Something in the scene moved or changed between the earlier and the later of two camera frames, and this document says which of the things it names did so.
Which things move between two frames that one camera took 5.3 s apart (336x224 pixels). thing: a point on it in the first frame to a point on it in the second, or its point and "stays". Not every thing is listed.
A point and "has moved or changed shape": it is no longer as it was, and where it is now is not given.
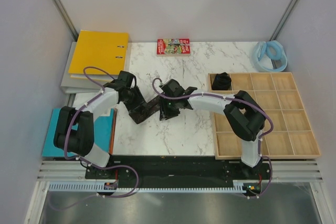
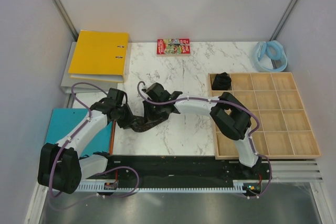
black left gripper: [139, 100] to [126, 124]
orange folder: [113, 130] stays
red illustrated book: [173, 47] stays
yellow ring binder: [108, 50] stays
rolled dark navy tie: [222, 82] stays
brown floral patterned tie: [146, 111] has moved or changed shape
